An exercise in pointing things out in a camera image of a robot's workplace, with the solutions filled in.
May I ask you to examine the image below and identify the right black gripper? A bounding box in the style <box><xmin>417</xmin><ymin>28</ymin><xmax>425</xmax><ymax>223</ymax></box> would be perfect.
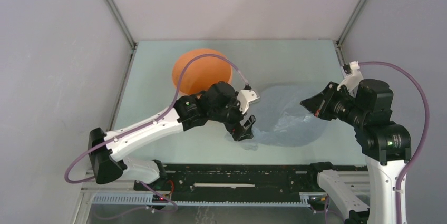
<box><xmin>300</xmin><ymin>80</ymin><xmax>366</xmax><ymax>126</ymax></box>

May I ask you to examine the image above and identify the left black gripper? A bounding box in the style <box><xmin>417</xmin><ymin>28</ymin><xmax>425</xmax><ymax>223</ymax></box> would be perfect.
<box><xmin>209</xmin><ymin>92</ymin><xmax>256</xmax><ymax>141</ymax></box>

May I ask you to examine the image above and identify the light blue plastic trash bag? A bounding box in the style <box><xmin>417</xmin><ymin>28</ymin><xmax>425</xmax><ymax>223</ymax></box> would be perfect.
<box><xmin>236</xmin><ymin>82</ymin><xmax>328</xmax><ymax>151</ymax></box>

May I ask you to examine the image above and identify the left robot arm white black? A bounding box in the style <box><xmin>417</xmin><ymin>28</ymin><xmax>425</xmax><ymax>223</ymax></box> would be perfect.
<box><xmin>89</xmin><ymin>82</ymin><xmax>259</xmax><ymax>191</ymax></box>

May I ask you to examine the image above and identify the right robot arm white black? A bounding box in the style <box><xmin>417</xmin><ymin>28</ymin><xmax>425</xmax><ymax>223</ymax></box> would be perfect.
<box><xmin>300</xmin><ymin>79</ymin><xmax>411</xmax><ymax>223</ymax></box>

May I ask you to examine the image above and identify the orange plastic trash bin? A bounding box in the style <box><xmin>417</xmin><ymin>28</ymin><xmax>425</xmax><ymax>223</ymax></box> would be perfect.
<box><xmin>171</xmin><ymin>48</ymin><xmax>233</xmax><ymax>95</ymax></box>

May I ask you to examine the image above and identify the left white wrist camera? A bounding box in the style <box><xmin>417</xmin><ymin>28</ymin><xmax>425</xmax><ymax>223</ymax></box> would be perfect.
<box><xmin>236</xmin><ymin>85</ymin><xmax>260</xmax><ymax>114</ymax></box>

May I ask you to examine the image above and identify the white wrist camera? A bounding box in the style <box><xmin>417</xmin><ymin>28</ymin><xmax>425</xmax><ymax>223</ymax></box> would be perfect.
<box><xmin>236</xmin><ymin>85</ymin><xmax>260</xmax><ymax>114</ymax></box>
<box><xmin>337</xmin><ymin>61</ymin><xmax>364</xmax><ymax>97</ymax></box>

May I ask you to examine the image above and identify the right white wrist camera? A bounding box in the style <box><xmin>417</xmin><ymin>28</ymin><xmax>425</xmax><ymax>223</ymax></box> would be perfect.
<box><xmin>337</xmin><ymin>61</ymin><xmax>364</xmax><ymax>97</ymax></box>

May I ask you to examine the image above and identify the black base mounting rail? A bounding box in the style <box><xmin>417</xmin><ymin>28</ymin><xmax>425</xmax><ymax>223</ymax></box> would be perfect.
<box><xmin>133</xmin><ymin>162</ymin><xmax>371</xmax><ymax>205</ymax></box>

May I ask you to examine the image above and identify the white slotted cable duct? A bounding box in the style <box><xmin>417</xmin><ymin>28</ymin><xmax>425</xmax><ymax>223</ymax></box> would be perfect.
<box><xmin>91</xmin><ymin>193</ymin><xmax>310</xmax><ymax>207</ymax></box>

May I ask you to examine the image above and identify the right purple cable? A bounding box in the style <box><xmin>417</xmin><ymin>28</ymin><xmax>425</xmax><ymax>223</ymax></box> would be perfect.
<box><xmin>323</xmin><ymin>61</ymin><xmax>430</xmax><ymax>224</ymax></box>

